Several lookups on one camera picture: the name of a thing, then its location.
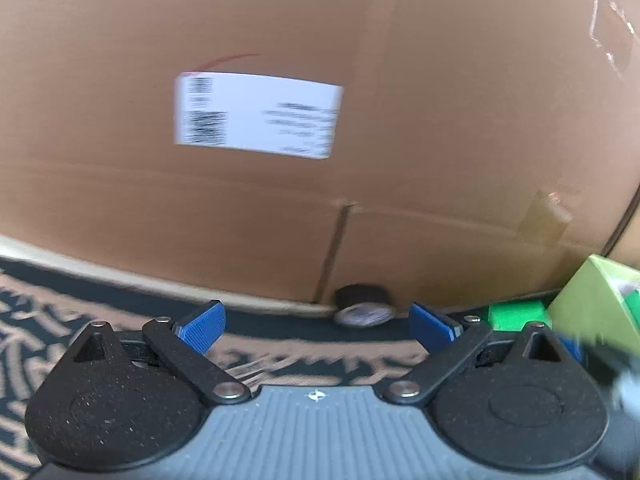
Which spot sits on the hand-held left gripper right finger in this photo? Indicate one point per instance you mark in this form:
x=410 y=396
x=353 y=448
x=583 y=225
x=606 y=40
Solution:
x=432 y=330

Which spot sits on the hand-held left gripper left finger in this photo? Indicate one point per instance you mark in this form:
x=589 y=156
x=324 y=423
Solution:
x=202 y=327

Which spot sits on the light green cardboard box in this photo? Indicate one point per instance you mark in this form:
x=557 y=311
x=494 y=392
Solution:
x=585 y=295

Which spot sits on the green printed packet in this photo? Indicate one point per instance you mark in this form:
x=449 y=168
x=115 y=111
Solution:
x=517 y=315

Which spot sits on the black letter-patterned mat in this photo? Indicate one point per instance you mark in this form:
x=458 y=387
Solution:
x=40 y=320

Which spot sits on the brown cardboard sheet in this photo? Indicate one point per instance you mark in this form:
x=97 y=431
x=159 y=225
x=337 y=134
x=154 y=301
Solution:
x=631 y=252
x=400 y=110

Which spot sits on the white shipping label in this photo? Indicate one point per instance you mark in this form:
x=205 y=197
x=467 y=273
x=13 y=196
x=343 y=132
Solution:
x=260 y=115

